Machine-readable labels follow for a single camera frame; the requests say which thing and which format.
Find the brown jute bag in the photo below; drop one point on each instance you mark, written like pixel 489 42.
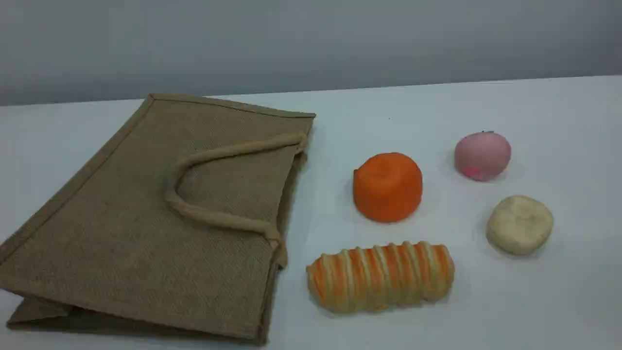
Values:
pixel 146 218

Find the pink toy peach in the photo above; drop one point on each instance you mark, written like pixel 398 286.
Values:
pixel 482 155

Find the orange toy persimmon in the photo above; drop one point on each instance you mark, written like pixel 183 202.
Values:
pixel 388 189

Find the striped toy bread loaf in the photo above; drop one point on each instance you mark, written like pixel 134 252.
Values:
pixel 381 277

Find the beige round toy bun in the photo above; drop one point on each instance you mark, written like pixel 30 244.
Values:
pixel 520 226

